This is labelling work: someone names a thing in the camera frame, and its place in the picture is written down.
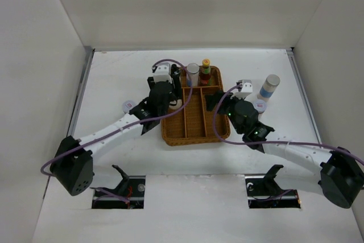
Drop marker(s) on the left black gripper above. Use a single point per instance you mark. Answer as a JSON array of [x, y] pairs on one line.
[[176, 93]]

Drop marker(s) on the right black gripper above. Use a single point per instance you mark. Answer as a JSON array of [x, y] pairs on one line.
[[211, 99]]

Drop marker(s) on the blue label bead jar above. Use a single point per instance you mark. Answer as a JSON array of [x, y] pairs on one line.
[[193, 71], [268, 88]]

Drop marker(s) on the red chili sauce bottle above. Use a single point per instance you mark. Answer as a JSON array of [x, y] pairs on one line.
[[205, 73]]

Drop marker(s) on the black top glass grinder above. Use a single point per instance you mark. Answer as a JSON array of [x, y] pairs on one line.
[[175, 105]]

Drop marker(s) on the silver lid dark spice jar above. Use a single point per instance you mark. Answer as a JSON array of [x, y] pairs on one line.
[[260, 106]]

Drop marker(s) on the red label sauce jar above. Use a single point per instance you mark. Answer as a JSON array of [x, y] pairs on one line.
[[128, 105]]

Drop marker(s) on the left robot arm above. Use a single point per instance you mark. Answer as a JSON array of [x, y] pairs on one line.
[[74, 161]]

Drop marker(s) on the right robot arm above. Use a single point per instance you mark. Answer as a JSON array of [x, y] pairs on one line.
[[335, 172]]

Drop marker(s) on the brown wicker divided tray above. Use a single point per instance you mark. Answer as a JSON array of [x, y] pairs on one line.
[[194, 124]]

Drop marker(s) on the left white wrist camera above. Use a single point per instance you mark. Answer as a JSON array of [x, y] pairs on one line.
[[162, 73]]

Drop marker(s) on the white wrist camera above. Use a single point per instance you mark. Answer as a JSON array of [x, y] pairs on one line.
[[162, 73], [245, 88]]

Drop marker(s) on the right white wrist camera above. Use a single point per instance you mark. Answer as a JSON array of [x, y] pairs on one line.
[[245, 88]]

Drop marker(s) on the left aluminium table rail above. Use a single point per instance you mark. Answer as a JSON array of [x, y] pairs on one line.
[[80, 90]]

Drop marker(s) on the aluminium table rail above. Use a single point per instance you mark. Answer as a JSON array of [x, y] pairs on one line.
[[300, 84], [80, 90]]

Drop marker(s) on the right aluminium table rail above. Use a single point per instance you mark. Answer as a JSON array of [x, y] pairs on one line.
[[300, 84]]

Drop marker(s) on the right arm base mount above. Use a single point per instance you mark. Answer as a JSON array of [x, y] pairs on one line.
[[264, 193]]

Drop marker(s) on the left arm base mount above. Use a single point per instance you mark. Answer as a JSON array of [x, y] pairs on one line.
[[127, 194]]

